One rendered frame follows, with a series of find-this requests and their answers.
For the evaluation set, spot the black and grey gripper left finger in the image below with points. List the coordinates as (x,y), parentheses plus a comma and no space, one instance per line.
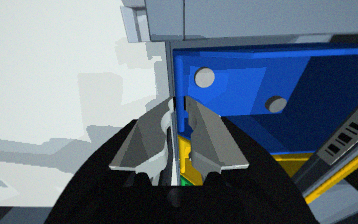
(140,146)

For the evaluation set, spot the yellow flat bar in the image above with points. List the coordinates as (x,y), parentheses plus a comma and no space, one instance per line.
(335,178)

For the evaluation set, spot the yellow open bin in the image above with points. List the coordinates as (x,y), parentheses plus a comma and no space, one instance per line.
(191,174)

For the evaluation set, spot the green open bin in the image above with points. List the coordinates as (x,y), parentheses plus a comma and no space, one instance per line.
(185,182)

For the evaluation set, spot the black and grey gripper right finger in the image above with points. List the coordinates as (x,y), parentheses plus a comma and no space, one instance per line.
(218,145)

